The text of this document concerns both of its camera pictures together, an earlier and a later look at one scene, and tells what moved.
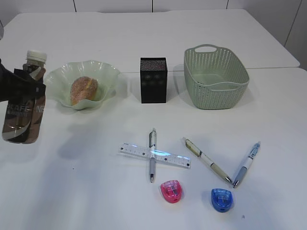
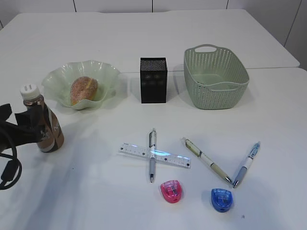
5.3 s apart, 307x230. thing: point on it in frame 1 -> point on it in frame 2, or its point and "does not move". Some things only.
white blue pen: x=247 y=164 does not move
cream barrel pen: x=196 y=150 does not move
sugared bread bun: x=83 y=88 does not move
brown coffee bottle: x=23 y=120 -> x=53 y=138
